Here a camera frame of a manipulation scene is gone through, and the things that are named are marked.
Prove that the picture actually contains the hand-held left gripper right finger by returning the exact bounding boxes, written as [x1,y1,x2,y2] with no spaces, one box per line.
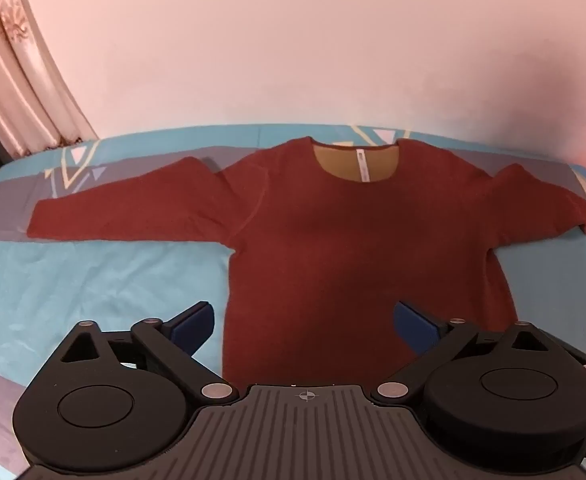
[373,301,586,404]

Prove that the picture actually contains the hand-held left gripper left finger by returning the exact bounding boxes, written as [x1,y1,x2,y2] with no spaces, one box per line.
[58,301,239,405]

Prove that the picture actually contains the maroon long-sleeve sweater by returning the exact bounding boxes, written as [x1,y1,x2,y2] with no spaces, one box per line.
[27,136,586,392]

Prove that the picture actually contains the blue patterned bed sheet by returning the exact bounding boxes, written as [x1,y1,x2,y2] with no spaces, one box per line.
[0,122,586,480]

